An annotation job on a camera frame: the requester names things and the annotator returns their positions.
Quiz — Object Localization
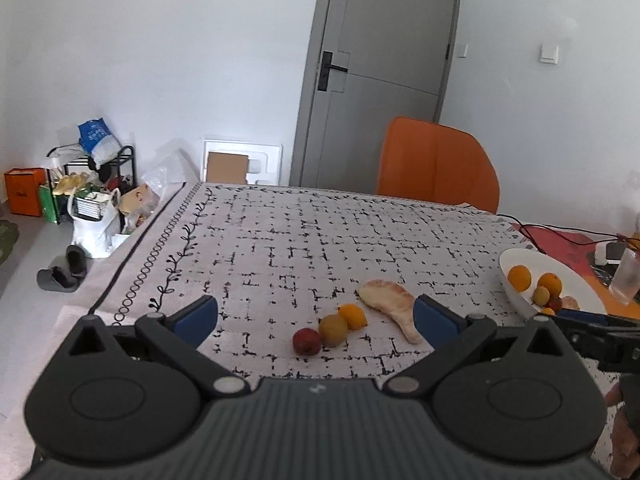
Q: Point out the white black-checked tablecloth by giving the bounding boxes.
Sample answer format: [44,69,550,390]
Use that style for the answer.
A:
[22,182,553,396]

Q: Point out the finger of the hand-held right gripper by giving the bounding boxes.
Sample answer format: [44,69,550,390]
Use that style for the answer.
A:
[556,308,640,333]

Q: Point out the black cable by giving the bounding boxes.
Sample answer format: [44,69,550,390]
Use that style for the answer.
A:
[495,212,627,249]

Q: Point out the orange chair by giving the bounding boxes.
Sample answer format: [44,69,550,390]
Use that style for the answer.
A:
[376,116,501,215]

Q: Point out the orange box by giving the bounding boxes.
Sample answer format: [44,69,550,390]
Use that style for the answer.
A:
[4,167,47,218]

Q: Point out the white foam packaging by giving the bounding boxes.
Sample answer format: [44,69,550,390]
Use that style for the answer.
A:
[202,134,284,187]

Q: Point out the black metal rack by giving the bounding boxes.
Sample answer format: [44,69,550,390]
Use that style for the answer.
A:
[46,145,137,226]

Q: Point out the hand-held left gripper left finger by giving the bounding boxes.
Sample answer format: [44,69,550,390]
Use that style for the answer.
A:
[64,295,249,402]

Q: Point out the blue and white bag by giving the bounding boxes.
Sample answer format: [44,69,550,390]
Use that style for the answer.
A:
[77,118,123,166]

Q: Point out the brown cardboard sheet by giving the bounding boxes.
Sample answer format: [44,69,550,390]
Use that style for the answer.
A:
[206,151,250,185]

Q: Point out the dark grey slipper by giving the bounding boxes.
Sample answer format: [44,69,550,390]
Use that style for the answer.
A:
[65,244,89,277]
[37,266,79,292]

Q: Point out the person's right hand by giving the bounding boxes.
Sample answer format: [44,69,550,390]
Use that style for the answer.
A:
[604,376,640,480]

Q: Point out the green rug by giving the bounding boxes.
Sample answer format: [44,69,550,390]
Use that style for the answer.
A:
[0,219,21,264]

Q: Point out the black door handle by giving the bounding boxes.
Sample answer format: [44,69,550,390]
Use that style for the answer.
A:
[317,51,349,92]

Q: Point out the brown paper bag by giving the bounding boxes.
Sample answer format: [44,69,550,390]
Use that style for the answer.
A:
[118,184,161,234]

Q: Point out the grey door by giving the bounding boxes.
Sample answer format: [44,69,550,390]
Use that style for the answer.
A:
[289,0,464,194]

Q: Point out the white shopping bag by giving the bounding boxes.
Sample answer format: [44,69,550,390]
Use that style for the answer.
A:
[71,187,124,260]

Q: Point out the large orange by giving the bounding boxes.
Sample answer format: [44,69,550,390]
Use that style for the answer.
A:
[538,272,563,297]
[507,265,532,293]

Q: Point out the green bag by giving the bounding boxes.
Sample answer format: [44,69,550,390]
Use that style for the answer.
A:
[38,183,64,224]

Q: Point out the white plate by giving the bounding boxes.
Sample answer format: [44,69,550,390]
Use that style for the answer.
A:
[498,247,624,322]

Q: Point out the yellow items on rack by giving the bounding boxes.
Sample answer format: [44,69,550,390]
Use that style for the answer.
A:
[52,172,94,196]

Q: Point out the white charger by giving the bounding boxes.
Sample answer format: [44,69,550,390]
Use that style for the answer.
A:
[594,240,629,266]

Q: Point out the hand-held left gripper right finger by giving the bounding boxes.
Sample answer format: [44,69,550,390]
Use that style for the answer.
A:
[381,295,574,402]

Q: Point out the clear glass cup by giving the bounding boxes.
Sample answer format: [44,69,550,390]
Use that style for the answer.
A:
[608,247,640,306]

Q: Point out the clear plastic bag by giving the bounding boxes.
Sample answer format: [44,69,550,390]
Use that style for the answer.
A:
[139,149,189,201]

